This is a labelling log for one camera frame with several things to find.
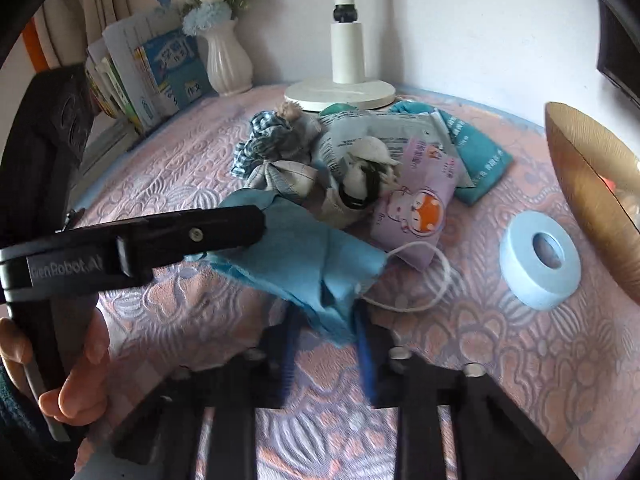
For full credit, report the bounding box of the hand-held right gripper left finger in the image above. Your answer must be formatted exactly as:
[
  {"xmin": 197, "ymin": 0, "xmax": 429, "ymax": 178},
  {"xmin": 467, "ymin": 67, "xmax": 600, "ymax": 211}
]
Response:
[{"xmin": 112, "ymin": 306, "xmax": 306, "ymax": 480}]

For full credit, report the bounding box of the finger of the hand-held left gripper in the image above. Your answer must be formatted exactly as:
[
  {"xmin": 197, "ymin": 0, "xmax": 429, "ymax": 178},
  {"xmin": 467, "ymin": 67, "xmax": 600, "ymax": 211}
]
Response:
[{"xmin": 116, "ymin": 205, "xmax": 267, "ymax": 282}]

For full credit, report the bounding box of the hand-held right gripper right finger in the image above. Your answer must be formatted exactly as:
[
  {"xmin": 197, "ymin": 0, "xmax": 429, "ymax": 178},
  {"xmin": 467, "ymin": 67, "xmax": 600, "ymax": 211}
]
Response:
[{"xmin": 352, "ymin": 302, "xmax": 581, "ymax": 480}]

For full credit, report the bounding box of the blue face mask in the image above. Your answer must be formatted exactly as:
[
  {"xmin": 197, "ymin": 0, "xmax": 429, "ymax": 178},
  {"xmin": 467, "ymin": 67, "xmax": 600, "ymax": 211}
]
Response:
[{"xmin": 185, "ymin": 190, "xmax": 466, "ymax": 348}]

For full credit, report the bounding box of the light blue tape roll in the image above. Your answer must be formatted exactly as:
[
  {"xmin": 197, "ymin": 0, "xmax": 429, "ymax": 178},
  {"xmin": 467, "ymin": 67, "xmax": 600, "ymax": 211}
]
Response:
[{"xmin": 499, "ymin": 210, "xmax": 582, "ymax": 311}]

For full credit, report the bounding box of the grey wet wipe packet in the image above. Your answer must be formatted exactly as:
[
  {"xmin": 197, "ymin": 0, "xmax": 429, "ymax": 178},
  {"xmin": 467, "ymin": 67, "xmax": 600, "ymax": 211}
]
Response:
[{"xmin": 315, "ymin": 110, "xmax": 471, "ymax": 186}]

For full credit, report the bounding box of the amber glass bowl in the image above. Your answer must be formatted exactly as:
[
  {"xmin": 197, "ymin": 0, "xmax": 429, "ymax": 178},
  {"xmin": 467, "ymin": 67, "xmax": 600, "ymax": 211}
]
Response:
[{"xmin": 544, "ymin": 101, "xmax": 640, "ymax": 306}]

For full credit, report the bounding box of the person's left forearm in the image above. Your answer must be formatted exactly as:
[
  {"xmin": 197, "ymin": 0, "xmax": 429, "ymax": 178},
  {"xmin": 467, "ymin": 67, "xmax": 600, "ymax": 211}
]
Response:
[{"xmin": 0, "ymin": 360, "xmax": 56, "ymax": 480}]

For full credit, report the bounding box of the person's left hand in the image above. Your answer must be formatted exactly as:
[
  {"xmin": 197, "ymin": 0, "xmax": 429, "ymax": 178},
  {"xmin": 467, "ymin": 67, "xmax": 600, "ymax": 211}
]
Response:
[{"xmin": 0, "ymin": 310, "xmax": 111, "ymax": 426}]

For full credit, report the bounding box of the grey checked cloth pouch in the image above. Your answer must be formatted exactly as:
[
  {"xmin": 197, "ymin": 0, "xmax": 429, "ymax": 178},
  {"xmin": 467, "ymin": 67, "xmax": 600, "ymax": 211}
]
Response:
[{"xmin": 245, "ymin": 160, "xmax": 321, "ymax": 206}]

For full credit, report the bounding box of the row of books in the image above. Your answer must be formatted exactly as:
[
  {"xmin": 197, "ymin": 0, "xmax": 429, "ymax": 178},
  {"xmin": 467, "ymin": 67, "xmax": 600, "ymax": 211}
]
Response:
[{"xmin": 85, "ymin": 7, "xmax": 181, "ymax": 137}]

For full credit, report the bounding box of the pink patterned bedspread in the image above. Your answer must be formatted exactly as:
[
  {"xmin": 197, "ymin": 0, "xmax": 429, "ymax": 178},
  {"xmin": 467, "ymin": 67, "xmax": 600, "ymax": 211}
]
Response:
[{"xmin": 65, "ymin": 82, "xmax": 640, "ymax": 480}]

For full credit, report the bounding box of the brown furry plush toy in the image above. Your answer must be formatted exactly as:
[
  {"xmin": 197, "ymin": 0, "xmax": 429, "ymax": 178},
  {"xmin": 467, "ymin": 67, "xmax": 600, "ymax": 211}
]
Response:
[{"xmin": 277, "ymin": 101, "xmax": 326, "ymax": 161}]

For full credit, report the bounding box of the purple tissue packet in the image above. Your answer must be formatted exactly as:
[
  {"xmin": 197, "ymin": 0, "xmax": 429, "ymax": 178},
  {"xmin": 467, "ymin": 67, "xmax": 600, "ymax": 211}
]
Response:
[{"xmin": 372, "ymin": 137, "xmax": 461, "ymax": 267}]

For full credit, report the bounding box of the blue cover workbook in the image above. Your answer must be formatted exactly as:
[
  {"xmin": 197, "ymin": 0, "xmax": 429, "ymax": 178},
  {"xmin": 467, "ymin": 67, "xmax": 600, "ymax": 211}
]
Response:
[{"xmin": 132, "ymin": 27, "xmax": 218, "ymax": 126}]

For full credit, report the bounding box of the white ribbed vase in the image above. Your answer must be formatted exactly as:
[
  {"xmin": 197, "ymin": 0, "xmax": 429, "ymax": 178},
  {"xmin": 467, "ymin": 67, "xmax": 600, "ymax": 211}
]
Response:
[{"xmin": 196, "ymin": 20, "xmax": 255, "ymax": 97}]

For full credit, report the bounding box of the green cloth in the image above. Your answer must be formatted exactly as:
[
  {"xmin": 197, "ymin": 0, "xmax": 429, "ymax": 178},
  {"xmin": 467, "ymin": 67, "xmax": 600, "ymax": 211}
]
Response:
[{"xmin": 320, "ymin": 102, "xmax": 362, "ymax": 117}]

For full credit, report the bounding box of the plush doll with white hat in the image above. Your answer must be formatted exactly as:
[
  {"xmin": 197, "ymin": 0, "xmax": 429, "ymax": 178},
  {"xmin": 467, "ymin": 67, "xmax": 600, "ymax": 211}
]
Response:
[{"xmin": 330, "ymin": 135, "xmax": 403, "ymax": 212}]

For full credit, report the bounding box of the teal tissue packet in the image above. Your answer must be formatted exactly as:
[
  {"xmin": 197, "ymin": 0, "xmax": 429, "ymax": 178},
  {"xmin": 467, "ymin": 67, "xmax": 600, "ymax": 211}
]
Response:
[{"xmin": 390, "ymin": 101, "xmax": 513, "ymax": 206}]

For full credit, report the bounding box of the white desk lamp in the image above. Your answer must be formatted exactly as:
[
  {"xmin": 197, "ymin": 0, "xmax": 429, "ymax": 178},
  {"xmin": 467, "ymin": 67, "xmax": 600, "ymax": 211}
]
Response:
[{"xmin": 284, "ymin": 0, "xmax": 397, "ymax": 112}]

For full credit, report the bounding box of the black wall television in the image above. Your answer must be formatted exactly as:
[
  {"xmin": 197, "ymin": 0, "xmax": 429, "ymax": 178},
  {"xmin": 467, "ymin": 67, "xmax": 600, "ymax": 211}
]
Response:
[{"xmin": 597, "ymin": 0, "xmax": 640, "ymax": 103}]

